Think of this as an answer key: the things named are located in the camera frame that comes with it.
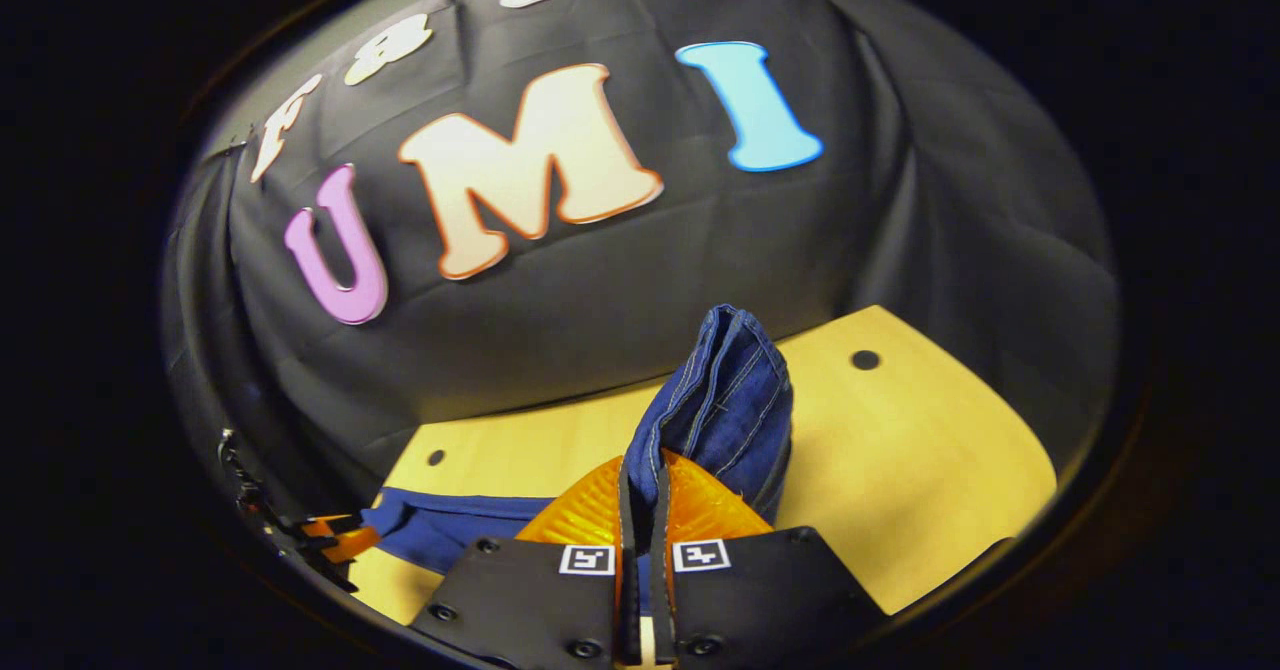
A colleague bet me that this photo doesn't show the blue jeans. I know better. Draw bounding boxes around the blue jeans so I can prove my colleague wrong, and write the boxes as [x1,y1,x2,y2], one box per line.
[360,303,796,579]

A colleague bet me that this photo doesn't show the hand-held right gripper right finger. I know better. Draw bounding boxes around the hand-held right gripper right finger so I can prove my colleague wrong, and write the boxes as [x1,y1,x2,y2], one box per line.
[650,448,891,667]

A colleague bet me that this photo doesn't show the black backdrop cloth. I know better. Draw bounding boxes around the black backdrop cloth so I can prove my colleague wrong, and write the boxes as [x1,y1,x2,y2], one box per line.
[160,0,1121,543]

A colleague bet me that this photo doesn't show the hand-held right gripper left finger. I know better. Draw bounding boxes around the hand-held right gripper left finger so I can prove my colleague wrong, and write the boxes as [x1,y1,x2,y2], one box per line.
[410,454,642,667]

